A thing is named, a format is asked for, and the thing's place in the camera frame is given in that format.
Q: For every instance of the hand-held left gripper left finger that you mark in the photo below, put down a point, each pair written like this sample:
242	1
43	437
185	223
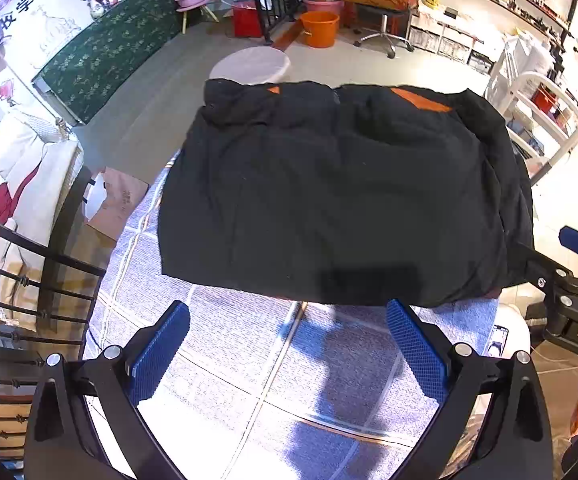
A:
161	345

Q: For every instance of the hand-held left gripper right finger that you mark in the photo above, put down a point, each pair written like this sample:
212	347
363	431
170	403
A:
416	350

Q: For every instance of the black jacket with orange patches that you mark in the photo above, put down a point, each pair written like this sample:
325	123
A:
319	185

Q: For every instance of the white plastic stool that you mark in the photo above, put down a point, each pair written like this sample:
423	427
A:
511	327

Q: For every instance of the blue white plaid blanket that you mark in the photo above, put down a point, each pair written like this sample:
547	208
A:
249	340

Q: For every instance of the white shelf unit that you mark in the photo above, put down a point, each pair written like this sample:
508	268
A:
529	105

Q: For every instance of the brown cardboard box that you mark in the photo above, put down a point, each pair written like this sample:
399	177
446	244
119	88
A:
119	200

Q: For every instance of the black metal chair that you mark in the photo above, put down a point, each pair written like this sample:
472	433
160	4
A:
66	220

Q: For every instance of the red cloth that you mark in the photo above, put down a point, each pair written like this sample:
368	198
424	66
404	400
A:
1	210

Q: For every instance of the white quilt pile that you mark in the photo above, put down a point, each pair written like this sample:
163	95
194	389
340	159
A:
44	170

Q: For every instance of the swivel stool with chrome base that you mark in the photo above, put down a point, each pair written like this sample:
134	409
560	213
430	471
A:
383	35

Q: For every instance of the round white stool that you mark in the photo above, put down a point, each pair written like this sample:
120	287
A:
249	65

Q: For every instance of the orange bucket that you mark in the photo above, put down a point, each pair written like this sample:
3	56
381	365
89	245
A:
320	30

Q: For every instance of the red bucket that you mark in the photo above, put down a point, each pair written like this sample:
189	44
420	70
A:
246	20

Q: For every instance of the pink bucket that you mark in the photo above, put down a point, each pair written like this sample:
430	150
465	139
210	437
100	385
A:
325	6

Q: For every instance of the wooden plank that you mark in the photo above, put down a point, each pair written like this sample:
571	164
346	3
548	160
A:
291	35

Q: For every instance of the pink stool with yellow legs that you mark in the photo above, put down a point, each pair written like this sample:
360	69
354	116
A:
204	7

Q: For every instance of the wall poster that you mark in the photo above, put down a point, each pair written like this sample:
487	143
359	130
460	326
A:
34	25

